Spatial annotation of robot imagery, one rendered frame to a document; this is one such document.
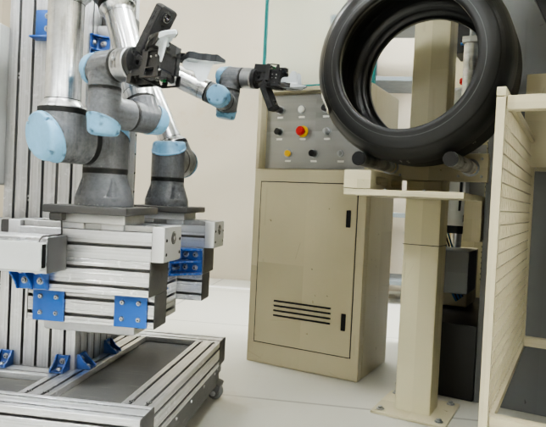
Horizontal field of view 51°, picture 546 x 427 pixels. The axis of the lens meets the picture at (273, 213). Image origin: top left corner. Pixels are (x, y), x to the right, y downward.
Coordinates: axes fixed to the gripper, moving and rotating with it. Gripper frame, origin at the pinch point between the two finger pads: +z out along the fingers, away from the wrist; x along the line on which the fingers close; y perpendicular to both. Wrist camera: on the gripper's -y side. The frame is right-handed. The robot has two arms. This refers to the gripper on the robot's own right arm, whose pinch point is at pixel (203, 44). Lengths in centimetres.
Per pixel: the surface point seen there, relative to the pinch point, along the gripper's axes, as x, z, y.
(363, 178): -77, 1, 12
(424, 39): -107, 4, -45
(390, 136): -73, 10, 0
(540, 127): -109, 45, -12
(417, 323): -122, 8, 56
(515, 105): -33, 53, 5
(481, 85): -74, 35, -14
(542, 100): -33, 58, 5
